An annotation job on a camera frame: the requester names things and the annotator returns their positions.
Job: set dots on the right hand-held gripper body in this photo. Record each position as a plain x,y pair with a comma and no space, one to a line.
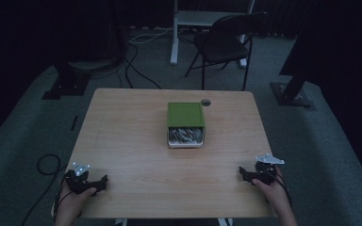
264,171

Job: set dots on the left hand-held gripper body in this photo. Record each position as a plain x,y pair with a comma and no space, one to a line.
77,183

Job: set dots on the white drawer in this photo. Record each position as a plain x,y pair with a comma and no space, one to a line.
186,145

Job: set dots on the pile of silver sachets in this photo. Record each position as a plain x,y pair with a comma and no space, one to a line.
185,135

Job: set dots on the green box sleeve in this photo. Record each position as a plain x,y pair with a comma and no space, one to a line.
185,114

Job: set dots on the person's left hand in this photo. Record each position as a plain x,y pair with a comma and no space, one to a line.
72,204

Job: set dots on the person's right hand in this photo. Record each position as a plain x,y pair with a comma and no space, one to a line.
271,193

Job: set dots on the white table leg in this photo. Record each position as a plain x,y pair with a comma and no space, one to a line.
121,222

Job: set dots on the small black floor strip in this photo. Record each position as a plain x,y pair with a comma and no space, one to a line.
74,123

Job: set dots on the round table grommet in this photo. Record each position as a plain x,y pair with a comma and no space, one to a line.
205,102

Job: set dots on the black stand base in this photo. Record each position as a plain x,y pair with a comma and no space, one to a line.
66,84
290,94

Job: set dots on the black folding chair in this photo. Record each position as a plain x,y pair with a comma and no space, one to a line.
223,47

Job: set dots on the white desk frame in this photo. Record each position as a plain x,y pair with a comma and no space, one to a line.
182,19

